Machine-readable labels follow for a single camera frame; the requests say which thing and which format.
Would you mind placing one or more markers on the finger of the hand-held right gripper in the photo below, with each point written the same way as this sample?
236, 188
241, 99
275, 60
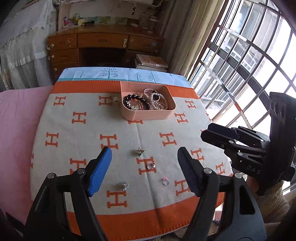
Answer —
217, 139
224, 128

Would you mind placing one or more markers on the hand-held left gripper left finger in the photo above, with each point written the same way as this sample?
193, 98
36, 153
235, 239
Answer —
100, 171

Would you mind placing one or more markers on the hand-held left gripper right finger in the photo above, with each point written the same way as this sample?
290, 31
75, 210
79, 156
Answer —
189, 171

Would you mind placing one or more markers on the pink plastic tray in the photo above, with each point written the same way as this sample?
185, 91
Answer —
148, 114

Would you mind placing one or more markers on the person's right forearm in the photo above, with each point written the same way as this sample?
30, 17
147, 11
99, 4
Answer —
274, 204

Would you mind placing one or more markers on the orange letter-print blanket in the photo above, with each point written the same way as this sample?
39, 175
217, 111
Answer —
81, 139

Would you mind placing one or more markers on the metal window grille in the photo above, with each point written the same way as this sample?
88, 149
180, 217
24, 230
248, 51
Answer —
227, 54

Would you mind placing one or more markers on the pink bed sheet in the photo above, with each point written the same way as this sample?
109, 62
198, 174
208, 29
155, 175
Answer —
18, 139

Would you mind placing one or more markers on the blue leaf-print sheet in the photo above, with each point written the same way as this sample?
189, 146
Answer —
92, 74

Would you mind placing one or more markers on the stack of magazines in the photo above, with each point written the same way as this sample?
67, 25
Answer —
151, 61

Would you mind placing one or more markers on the beige curtain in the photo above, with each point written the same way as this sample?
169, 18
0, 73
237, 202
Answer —
185, 34

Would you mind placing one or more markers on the wooden desk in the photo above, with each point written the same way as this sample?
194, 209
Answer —
101, 40

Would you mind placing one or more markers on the white lace-covered piano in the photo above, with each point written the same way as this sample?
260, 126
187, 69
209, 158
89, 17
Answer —
23, 46

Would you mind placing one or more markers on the pen cup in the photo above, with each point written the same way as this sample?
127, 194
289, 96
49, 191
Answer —
76, 18

